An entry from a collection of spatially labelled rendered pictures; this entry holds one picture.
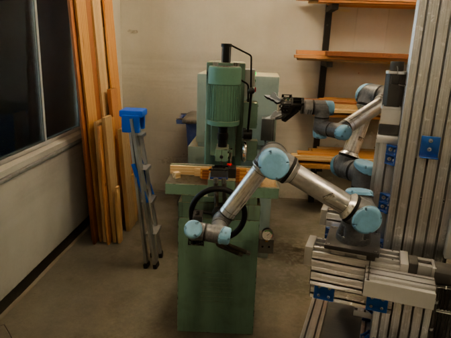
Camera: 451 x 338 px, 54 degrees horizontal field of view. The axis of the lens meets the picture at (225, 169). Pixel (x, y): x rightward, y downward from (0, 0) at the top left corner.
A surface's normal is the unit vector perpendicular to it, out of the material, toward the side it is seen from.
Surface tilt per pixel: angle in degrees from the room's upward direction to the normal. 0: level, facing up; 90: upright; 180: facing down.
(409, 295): 90
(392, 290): 90
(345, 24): 90
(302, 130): 90
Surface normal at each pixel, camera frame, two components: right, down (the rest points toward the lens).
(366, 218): 0.02, 0.33
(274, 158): -0.21, 0.19
